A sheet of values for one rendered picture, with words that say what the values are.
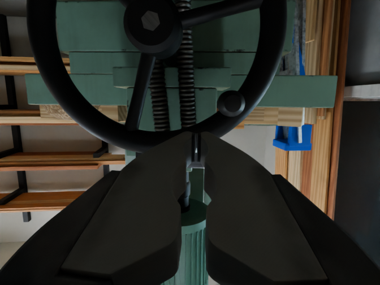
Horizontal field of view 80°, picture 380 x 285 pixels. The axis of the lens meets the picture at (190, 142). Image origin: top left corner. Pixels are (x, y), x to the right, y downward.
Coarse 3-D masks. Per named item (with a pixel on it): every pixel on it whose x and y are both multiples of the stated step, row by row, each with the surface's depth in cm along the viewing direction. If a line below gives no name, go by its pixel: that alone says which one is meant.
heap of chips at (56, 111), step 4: (44, 108) 48; (48, 108) 47; (52, 108) 47; (56, 108) 47; (60, 108) 47; (96, 108) 56; (48, 112) 48; (52, 112) 47; (56, 112) 47; (60, 112) 47; (64, 112) 47; (56, 116) 49; (60, 116) 49; (64, 116) 49; (68, 116) 49; (72, 120) 52
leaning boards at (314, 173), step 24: (312, 0) 148; (336, 0) 150; (312, 24) 150; (336, 24) 151; (312, 48) 158; (336, 48) 154; (312, 72) 160; (336, 72) 158; (336, 96) 160; (312, 120) 163; (336, 120) 161; (312, 144) 190; (336, 144) 162; (288, 168) 231; (312, 168) 186; (336, 168) 165; (312, 192) 189
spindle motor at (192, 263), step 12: (192, 204) 69; (204, 204) 69; (192, 216) 61; (204, 216) 62; (192, 228) 58; (204, 228) 62; (192, 240) 59; (204, 240) 62; (180, 252) 59; (192, 252) 60; (204, 252) 63; (180, 264) 60; (192, 264) 61; (204, 264) 64; (180, 276) 61; (192, 276) 62; (204, 276) 64
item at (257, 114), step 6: (42, 108) 61; (258, 108) 59; (264, 108) 59; (42, 114) 62; (48, 114) 62; (252, 114) 59; (258, 114) 59; (246, 120) 60; (252, 120) 60; (258, 120) 60
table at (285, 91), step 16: (32, 80) 45; (80, 80) 44; (96, 80) 44; (112, 80) 44; (128, 80) 35; (176, 80) 34; (208, 80) 34; (224, 80) 34; (240, 80) 43; (288, 80) 43; (304, 80) 43; (320, 80) 43; (336, 80) 42; (32, 96) 45; (48, 96) 45; (96, 96) 45; (112, 96) 45; (272, 96) 43; (288, 96) 43; (304, 96) 43; (320, 96) 43
